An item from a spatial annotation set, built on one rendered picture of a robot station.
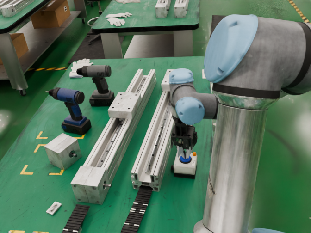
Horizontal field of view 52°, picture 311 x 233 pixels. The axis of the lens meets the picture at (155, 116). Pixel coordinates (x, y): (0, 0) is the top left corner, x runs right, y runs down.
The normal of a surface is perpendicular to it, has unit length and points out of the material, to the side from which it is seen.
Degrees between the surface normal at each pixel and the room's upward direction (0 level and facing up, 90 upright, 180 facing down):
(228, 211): 64
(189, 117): 90
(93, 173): 0
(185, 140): 90
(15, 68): 90
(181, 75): 1
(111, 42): 90
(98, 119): 0
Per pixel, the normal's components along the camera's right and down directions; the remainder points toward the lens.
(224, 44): -0.96, -0.19
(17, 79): -0.10, 0.58
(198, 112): 0.12, 0.56
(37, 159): -0.08, -0.82
